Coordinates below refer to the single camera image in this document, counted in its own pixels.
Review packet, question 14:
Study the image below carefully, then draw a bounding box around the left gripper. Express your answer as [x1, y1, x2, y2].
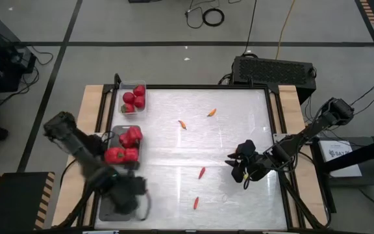
[108, 177, 149, 215]

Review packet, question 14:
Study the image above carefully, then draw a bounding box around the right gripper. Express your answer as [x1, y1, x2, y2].
[225, 139, 274, 183]

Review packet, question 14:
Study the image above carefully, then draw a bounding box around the wooden table board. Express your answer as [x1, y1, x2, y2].
[269, 84, 329, 228]
[51, 84, 114, 228]

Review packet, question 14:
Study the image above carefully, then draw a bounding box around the black perforated computer case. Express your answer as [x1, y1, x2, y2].
[231, 55, 318, 105]

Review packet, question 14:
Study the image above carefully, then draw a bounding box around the white labelled box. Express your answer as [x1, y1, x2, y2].
[318, 139, 363, 179]

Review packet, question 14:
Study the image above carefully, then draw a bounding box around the clear plastic container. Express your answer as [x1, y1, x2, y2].
[118, 79, 148, 117]

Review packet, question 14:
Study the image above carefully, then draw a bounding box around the black metal stand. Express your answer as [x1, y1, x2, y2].
[310, 135, 374, 217]

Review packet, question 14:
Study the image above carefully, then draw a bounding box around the black table frame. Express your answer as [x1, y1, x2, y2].
[76, 73, 332, 234]

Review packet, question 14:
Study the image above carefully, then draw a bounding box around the coiled black cable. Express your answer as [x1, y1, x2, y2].
[201, 8, 225, 27]

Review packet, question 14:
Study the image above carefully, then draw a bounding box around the yellow cable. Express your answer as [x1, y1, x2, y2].
[275, 0, 297, 60]

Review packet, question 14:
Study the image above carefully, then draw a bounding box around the thin black cable with plug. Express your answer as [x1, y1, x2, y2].
[184, 0, 222, 29]

